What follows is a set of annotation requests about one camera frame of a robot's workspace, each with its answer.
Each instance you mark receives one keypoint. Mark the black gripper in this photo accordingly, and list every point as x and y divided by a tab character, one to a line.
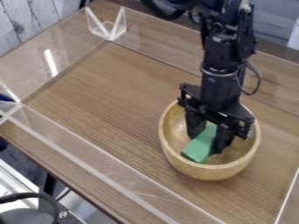
212	103

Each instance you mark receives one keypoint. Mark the green rectangular block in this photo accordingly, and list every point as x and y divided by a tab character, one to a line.
196	150

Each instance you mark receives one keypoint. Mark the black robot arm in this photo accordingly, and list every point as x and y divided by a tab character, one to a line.
228	44

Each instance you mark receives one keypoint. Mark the light wooden bowl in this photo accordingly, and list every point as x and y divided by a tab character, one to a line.
220	166

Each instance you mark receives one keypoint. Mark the black metal table leg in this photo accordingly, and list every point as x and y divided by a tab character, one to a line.
50	185

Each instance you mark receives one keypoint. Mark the clear acrylic tray enclosure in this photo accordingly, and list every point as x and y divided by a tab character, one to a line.
91	82

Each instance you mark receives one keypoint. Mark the black bracket with screw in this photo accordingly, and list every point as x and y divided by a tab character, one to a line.
67	217

